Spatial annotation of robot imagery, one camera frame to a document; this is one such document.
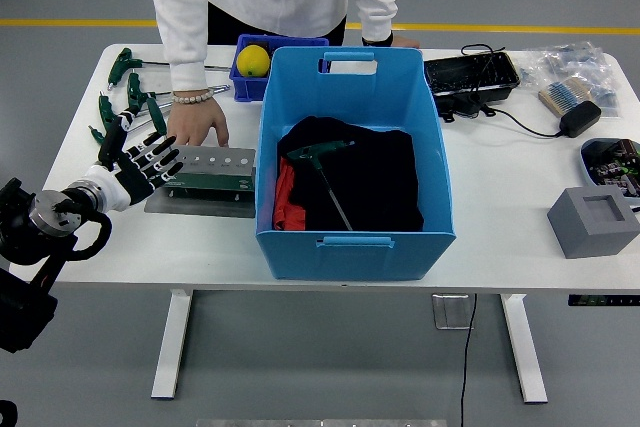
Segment black plastic tray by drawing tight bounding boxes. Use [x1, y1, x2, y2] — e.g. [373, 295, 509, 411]
[423, 50, 521, 123]

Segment black table control panel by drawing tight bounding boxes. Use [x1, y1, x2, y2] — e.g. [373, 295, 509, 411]
[567, 294, 640, 307]

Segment light blue tray of parts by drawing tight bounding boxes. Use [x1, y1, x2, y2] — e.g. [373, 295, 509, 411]
[579, 137, 640, 208]

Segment small dark blue bin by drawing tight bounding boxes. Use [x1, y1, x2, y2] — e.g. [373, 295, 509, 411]
[228, 33, 331, 104]

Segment white bead bracelet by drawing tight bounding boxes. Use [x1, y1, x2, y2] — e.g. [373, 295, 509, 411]
[171, 89, 214, 106]

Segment person's right hand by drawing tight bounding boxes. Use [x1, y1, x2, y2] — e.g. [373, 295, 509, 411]
[166, 96, 230, 149]

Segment black wristband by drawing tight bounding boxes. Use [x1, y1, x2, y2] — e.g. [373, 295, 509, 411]
[361, 31, 395, 48]

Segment red cloth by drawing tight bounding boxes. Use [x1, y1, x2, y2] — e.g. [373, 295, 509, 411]
[273, 156, 307, 231]

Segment white table leg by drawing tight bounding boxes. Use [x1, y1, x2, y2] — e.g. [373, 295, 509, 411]
[150, 289, 194, 401]
[499, 293, 549, 404]

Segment black cloth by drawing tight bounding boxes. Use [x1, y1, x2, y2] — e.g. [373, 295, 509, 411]
[276, 115, 425, 233]

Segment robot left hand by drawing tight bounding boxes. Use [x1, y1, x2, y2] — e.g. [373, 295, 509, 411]
[83, 109, 184, 211]

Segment dark brown box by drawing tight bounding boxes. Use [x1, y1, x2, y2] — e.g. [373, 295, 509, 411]
[248, 39, 284, 68]

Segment metal floor socket plate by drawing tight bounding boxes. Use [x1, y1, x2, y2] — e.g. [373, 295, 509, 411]
[431, 293, 475, 331]

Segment thin green T-handle hex key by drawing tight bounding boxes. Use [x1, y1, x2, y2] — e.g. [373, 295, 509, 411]
[145, 96, 170, 141]

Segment grey block with square recess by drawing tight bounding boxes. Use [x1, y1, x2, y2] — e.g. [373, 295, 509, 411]
[546, 185, 640, 260]

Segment large green T-handle hex key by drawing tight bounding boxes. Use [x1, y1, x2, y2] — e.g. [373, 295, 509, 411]
[286, 139, 357, 232]

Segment grey green hex key stand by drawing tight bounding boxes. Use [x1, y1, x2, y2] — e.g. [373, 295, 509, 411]
[143, 145, 258, 220]

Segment yellow lemon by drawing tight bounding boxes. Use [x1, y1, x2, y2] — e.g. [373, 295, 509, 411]
[236, 44, 272, 79]

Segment bundle of taped resistors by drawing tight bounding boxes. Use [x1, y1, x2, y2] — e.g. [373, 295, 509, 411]
[538, 77, 594, 116]

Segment large blue storage box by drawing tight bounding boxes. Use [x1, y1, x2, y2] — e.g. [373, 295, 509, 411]
[254, 45, 457, 282]

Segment clear bags of components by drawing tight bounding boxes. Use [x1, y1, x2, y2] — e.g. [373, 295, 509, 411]
[517, 40, 624, 118]

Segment black power adapter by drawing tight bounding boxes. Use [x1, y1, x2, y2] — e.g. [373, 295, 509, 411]
[558, 100, 603, 138]

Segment thin black adapter cord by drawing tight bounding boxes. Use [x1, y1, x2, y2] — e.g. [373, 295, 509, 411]
[460, 43, 564, 139]

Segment black floor cable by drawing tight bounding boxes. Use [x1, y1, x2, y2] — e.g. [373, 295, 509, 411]
[459, 293, 479, 427]

